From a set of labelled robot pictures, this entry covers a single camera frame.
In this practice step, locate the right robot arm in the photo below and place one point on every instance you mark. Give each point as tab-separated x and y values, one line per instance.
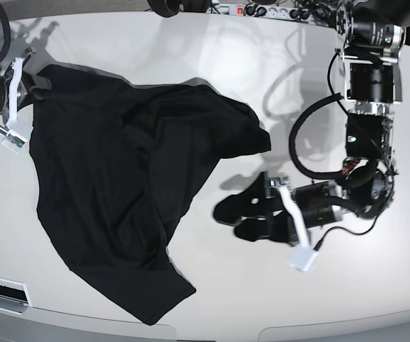
27	54

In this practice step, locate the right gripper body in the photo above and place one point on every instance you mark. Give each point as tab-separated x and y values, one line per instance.
22	92

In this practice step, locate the white power strip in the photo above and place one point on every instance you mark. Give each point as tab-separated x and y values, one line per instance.
279	10

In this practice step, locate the grey slotted table fixture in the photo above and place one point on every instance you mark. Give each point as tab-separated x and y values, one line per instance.
14	297

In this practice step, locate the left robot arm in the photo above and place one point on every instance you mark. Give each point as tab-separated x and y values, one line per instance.
370	36

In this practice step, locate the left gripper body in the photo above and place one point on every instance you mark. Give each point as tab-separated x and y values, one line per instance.
316	213

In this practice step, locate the black t-shirt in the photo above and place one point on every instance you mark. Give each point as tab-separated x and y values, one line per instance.
118	167

